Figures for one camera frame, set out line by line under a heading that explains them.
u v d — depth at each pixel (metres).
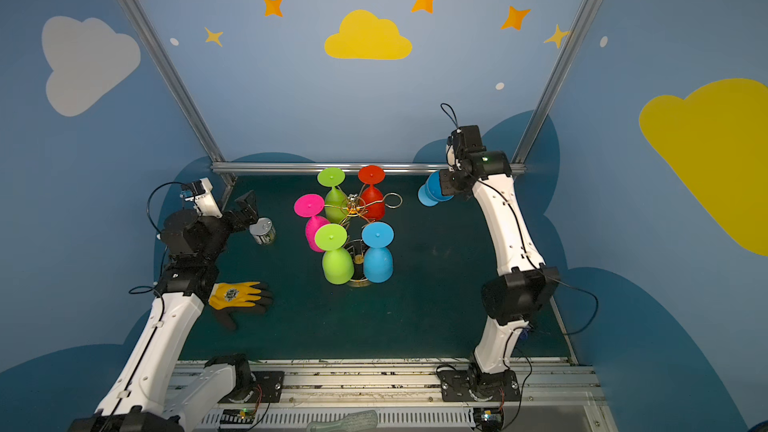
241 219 0.66
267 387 0.75
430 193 0.78
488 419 0.73
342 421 0.70
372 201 0.76
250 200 0.71
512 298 0.47
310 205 0.74
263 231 0.98
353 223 0.76
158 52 0.83
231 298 0.86
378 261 0.73
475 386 0.67
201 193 0.61
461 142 0.62
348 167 0.78
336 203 0.84
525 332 0.55
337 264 0.73
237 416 0.73
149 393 0.40
